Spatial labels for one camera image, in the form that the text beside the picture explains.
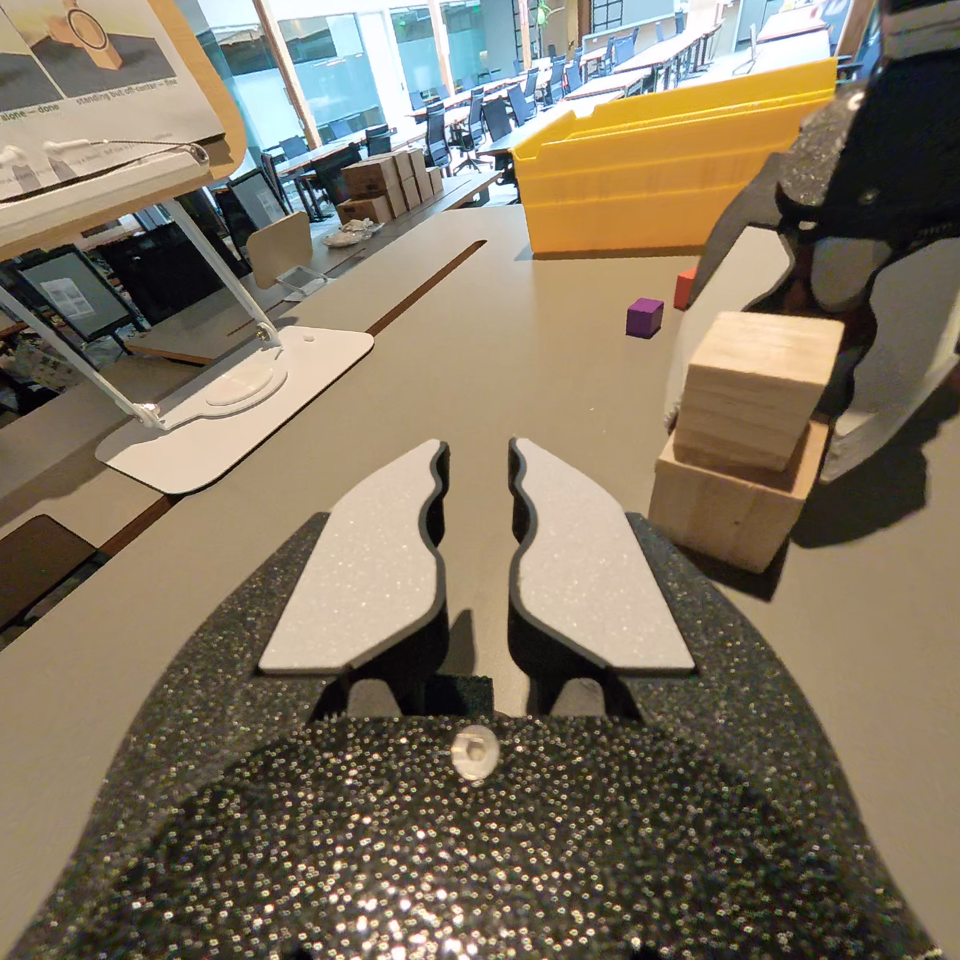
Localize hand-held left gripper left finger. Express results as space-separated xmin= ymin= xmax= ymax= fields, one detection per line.
xmin=257 ymin=439 xmax=450 ymax=676

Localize large yellow plastic bin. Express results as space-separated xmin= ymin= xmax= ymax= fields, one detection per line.
xmin=511 ymin=56 xmax=839 ymax=256

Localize medium plain wooden cube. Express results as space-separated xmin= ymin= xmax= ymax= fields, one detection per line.
xmin=672 ymin=311 xmax=846 ymax=472

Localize black framed floor sign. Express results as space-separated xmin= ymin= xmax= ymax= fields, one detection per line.
xmin=15 ymin=247 xmax=147 ymax=354
xmin=225 ymin=168 xmax=290 ymax=241

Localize printed instruction sheet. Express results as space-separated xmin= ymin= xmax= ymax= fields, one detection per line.
xmin=0 ymin=0 xmax=226 ymax=204

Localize document stand with white base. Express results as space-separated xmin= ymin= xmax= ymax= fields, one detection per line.
xmin=0 ymin=0 xmax=375 ymax=496

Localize large plain wooden cube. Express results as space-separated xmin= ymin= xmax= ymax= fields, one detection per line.
xmin=648 ymin=420 xmax=830 ymax=575

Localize row of office chairs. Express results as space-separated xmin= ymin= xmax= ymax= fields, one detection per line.
xmin=405 ymin=52 xmax=601 ymax=174

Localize stack of cardboard boxes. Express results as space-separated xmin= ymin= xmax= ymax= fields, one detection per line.
xmin=337 ymin=148 xmax=445 ymax=225

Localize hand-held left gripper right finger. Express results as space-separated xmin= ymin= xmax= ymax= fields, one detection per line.
xmin=508 ymin=437 xmax=696 ymax=672

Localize crumpled white tissue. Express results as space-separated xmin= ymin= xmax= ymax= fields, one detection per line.
xmin=322 ymin=217 xmax=384 ymax=249

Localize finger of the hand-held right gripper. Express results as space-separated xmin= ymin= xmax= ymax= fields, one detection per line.
xmin=667 ymin=225 xmax=798 ymax=444
xmin=821 ymin=234 xmax=960 ymax=483

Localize small wooden board stand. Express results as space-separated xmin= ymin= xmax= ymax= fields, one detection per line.
xmin=246 ymin=211 xmax=331 ymax=301

